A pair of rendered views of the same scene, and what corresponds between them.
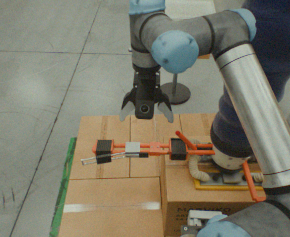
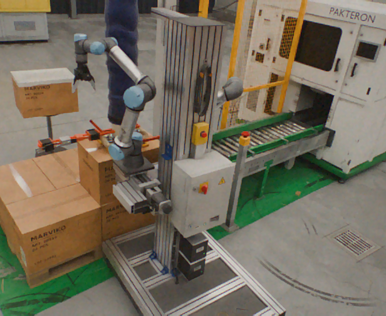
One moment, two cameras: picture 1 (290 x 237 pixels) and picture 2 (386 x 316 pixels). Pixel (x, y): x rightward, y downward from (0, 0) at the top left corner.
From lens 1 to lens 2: 1.88 m
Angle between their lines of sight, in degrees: 35
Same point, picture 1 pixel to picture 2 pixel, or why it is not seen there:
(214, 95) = not seen: hidden behind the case
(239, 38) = (114, 44)
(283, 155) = (138, 72)
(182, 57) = (101, 49)
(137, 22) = (79, 42)
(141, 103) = (86, 74)
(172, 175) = (94, 153)
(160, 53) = (94, 47)
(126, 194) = (60, 197)
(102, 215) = (49, 211)
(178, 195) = (103, 158)
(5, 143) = not seen: outside the picture
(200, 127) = not seen: hidden behind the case
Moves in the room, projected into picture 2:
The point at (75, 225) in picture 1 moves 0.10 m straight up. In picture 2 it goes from (31, 222) to (29, 212)
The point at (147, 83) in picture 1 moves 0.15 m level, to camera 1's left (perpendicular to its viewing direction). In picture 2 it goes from (85, 68) to (61, 69)
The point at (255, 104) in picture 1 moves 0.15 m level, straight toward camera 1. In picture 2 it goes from (125, 61) to (125, 68)
